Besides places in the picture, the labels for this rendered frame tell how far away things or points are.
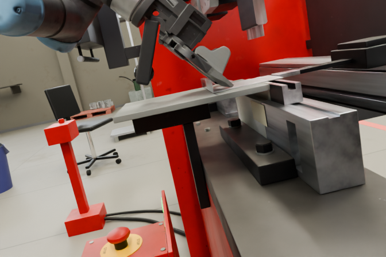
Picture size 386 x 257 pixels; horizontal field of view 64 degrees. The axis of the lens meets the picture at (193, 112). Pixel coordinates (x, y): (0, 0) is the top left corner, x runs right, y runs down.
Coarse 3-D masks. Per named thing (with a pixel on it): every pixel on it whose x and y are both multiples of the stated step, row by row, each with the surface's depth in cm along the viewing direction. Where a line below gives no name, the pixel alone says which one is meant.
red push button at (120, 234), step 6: (120, 228) 53; (126, 228) 53; (108, 234) 53; (114, 234) 52; (120, 234) 51; (126, 234) 52; (108, 240) 51; (114, 240) 51; (120, 240) 51; (126, 240) 53; (114, 246) 52; (120, 246) 52; (126, 246) 53
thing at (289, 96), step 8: (272, 80) 57; (280, 80) 53; (288, 80) 51; (272, 88) 51; (280, 88) 48; (288, 88) 49; (296, 88) 47; (272, 96) 52; (280, 96) 48; (288, 96) 47; (296, 96) 47
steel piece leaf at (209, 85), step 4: (208, 80) 58; (244, 80) 63; (248, 80) 62; (252, 80) 60; (256, 80) 59; (260, 80) 57; (264, 80) 56; (268, 80) 56; (208, 84) 59; (212, 84) 55; (236, 84) 59; (240, 84) 58; (244, 84) 56; (248, 84) 55; (252, 84) 55; (208, 88) 61; (212, 88) 55; (216, 88) 59; (220, 88) 58; (224, 88) 57; (228, 88) 55; (232, 88) 55
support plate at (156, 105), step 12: (216, 84) 69; (264, 84) 52; (168, 96) 64; (180, 96) 60; (192, 96) 56; (204, 96) 53; (216, 96) 51; (228, 96) 51; (132, 108) 56; (144, 108) 53; (156, 108) 50; (168, 108) 51; (180, 108) 51; (120, 120) 50
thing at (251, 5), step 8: (240, 0) 60; (248, 0) 55; (256, 0) 53; (240, 8) 61; (248, 8) 56; (256, 8) 53; (264, 8) 54; (240, 16) 63; (248, 16) 57; (256, 16) 54; (264, 16) 54; (248, 24) 58; (256, 24) 54; (248, 32) 63; (256, 32) 58
